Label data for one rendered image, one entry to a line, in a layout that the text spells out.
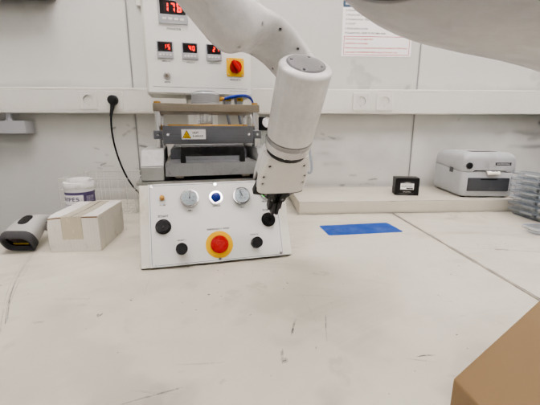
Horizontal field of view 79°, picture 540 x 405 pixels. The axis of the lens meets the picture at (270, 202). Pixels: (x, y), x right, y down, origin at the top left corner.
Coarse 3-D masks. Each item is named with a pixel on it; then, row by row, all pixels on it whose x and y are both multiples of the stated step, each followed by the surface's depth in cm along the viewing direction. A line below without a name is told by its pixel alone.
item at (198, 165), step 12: (192, 144) 82; (204, 144) 82; (216, 144) 83; (228, 144) 84; (204, 156) 83; (216, 156) 84; (228, 156) 84; (168, 168) 74; (180, 168) 75; (192, 168) 76; (204, 168) 77; (216, 168) 77; (228, 168) 78; (240, 168) 79; (252, 168) 79
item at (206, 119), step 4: (200, 116) 92; (204, 116) 91; (208, 116) 91; (200, 120) 92; (204, 120) 91; (208, 120) 92; (212, 120) 93; (200, 124) 92; (204, 124) 92; (208, 124) 92; (212, 124) 93
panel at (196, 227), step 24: (168, 192) 74; (168, 216) 73; (192, 216) 74; (216, 216) 76; (240, 216) 77; (168, 240) 72; (192, 240) 73; (240, 240) 76; (264, 240) 77; (168, 264) 71
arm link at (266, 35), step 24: (192, 0) 43; (216, 0) 43; (240, 0) 44; (216, 24) 44; (240, 24) 44; (264, 24) 48; (288, 24) 53; (240, 48) 47; (264, 48) 54; (288, 48) 55
